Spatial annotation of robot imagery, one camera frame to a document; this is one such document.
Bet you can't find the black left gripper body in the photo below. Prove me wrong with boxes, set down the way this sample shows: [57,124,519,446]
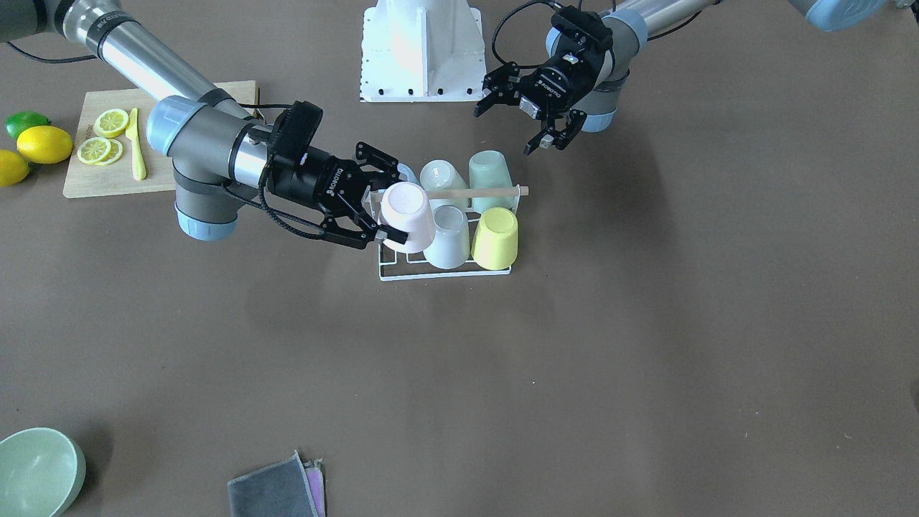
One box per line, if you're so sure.
[531,52,595,114]

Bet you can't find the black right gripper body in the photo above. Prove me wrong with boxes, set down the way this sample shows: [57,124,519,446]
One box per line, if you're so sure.
[267,147,370,222]

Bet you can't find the pink cup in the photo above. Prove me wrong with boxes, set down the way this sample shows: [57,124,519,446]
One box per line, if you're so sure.
[381,181,434,254]

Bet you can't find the light green cup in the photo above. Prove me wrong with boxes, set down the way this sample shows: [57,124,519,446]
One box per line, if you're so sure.
[469,150,516,213]

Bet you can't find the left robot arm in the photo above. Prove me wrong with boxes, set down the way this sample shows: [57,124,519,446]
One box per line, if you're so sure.
[474,1,917,161]

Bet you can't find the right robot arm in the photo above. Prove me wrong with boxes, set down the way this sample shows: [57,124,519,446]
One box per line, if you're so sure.
[2,1,408,249]

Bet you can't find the light blue cup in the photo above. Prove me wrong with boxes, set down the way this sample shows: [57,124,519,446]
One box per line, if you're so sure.
[397,163,420,185]

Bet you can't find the white cup back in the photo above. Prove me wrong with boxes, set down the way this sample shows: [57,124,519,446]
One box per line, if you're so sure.
[418,159,470,210]

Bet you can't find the white cup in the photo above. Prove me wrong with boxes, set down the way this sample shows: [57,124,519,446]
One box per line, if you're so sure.
[423,204,470,269]
[418,159,470,210]

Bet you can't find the white cup front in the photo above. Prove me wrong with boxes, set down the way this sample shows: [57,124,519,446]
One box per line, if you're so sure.
[423,204,470,269]

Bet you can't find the yellow cup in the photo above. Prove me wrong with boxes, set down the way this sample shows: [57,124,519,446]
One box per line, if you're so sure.
[472,207,519,271]

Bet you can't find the yellow plastic knife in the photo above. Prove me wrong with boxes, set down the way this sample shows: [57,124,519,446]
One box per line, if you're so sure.
[125,107,147,181]

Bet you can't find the wooden cutting board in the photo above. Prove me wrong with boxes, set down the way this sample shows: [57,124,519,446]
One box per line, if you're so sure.
[62,80,259,200]

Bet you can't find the lemon slices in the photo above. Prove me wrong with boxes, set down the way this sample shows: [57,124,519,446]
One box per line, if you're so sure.
[75,108,129,166]

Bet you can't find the yellow lemon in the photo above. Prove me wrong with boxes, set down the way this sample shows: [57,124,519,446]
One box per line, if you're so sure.
[17,126,73,164]
[0,149,30,187]

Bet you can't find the grey cloth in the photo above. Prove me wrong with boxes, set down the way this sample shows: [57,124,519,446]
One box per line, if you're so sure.
[227,452,327,516]

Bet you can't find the green lime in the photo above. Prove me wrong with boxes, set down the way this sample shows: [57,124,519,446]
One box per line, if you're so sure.
[4,111,50,140]

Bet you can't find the green bowl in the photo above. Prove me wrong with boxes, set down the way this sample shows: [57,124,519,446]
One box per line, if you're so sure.
[1,427,86,516]

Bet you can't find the white wire cup rack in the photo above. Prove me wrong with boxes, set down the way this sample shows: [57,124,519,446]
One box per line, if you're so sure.
[365,184,529,281]

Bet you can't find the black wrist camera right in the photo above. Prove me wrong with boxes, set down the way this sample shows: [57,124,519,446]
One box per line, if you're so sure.
[269,101,324,168]

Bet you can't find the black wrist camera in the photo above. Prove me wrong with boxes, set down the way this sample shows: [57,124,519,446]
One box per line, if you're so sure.
[269,101,324,168]
[551,6,614,52]

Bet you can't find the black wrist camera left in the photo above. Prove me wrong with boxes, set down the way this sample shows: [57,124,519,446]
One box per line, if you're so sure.
[551,6,614,52]

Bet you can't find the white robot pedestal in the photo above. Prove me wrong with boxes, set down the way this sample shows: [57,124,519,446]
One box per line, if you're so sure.
[359,1,486,103]

